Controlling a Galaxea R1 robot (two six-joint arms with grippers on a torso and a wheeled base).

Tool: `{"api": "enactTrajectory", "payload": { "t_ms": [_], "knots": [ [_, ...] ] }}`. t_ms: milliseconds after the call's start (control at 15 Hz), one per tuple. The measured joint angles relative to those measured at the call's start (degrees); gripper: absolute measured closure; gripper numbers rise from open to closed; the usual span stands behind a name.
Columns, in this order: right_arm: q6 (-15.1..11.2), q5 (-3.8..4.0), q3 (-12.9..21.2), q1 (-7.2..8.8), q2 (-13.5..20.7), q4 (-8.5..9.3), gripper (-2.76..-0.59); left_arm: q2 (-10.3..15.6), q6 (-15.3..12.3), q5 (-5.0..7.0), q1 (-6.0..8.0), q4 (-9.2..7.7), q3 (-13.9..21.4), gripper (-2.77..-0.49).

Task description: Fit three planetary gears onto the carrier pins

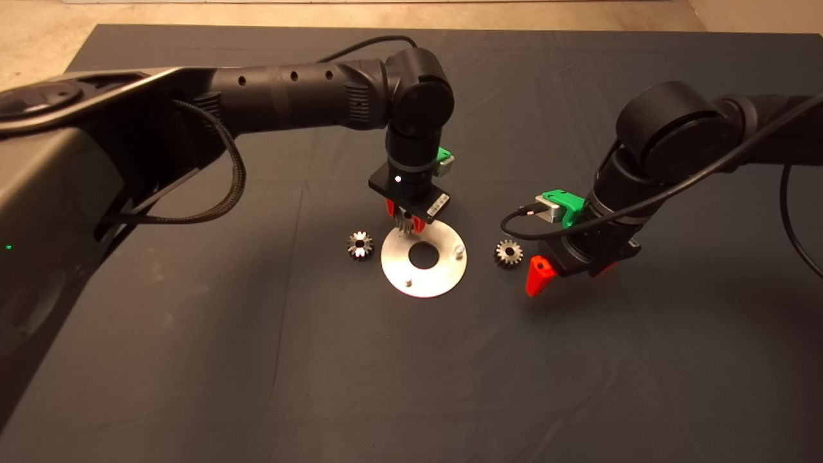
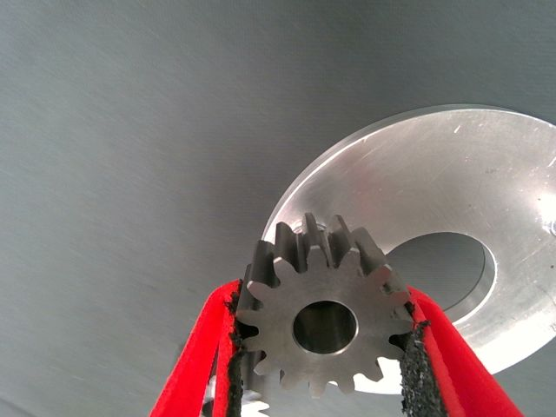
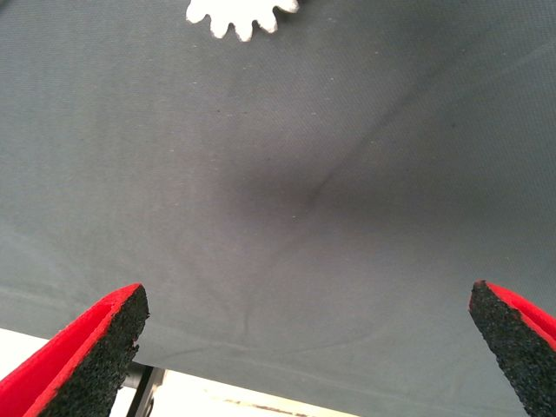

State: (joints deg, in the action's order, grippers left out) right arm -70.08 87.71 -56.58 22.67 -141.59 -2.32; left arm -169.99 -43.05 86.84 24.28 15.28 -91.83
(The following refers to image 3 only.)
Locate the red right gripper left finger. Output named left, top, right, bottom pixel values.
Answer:
left=0, top=282, right=150, bottom=417

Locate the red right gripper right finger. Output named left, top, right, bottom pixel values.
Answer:
left=467, top=280, right=556, bottom=417

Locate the small steel planetary gear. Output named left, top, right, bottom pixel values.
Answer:
left=185, top=0, right=301, bottom=43

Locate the dark grey table cloth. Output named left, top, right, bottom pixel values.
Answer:
left=0, top=0, right=556, bottom=417

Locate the black metal frame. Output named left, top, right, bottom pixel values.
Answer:
left=123, top=363, right=165, bottom=417

